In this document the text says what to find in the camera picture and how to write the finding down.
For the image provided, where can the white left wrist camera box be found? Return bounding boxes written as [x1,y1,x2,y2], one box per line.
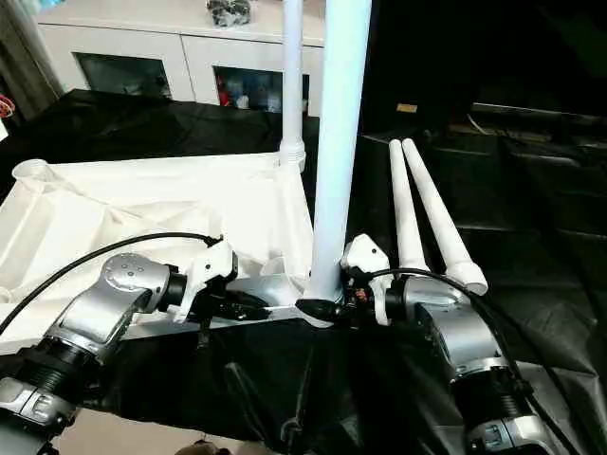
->
[170,239,239,325]

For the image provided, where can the white plastic table top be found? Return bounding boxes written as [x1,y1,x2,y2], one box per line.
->
[0,152,335,357]

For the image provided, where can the white cabinet with glass doors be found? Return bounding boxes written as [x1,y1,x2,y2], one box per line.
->
[33,0,329,118]

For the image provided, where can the white plastic table leg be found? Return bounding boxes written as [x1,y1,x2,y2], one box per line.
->
[276,0,308,175]
[388,138,431,278]
[303,0,375,325]
[401,137,490,297]

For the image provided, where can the dark low shelf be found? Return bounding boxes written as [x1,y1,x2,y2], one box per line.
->
[469,100,607,124]

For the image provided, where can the shiny ornament on cabinet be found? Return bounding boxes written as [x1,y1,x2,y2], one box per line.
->
[206,0,253,27]

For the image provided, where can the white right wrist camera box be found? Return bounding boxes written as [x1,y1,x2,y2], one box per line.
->
[339,233,393,328]

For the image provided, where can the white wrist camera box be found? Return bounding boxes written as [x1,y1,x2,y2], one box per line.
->
[339,233,393,328]
[170,239,239,325]

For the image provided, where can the black work mat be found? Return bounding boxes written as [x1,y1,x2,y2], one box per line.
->
[0,87,607,455]

